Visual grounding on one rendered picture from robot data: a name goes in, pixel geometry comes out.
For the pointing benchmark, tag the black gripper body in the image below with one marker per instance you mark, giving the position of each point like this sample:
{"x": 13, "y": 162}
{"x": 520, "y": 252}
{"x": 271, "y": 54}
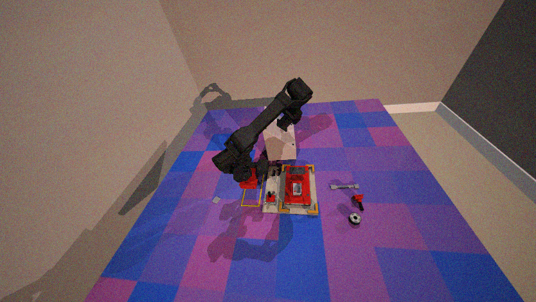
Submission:
{"x": 261, "y": 165}

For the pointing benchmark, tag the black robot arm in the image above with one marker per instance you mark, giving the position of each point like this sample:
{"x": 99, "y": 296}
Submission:
{"x": 244, "y": 138}

